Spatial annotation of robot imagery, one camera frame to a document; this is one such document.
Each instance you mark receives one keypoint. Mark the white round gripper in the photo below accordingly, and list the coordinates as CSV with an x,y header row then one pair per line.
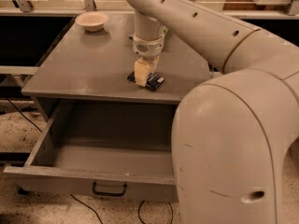
x,y
148,48

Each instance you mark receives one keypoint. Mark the dark blue rxbar wrapper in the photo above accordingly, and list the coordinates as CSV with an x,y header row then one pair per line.
x,y
153,83

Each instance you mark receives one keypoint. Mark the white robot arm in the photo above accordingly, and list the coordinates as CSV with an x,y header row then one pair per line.
x,y
230,134

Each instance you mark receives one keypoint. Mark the grey drawer cabinet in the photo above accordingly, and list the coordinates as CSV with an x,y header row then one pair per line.
x,y
88,73

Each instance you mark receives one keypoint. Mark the open grey top drawer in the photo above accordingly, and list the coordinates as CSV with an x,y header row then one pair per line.
x,y
102,162

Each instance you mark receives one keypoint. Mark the beige ceramic bowl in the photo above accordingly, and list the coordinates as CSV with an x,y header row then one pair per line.
x,y
92,21

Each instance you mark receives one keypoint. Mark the black drawer handle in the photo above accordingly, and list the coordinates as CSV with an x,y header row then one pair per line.
x,y
108,191

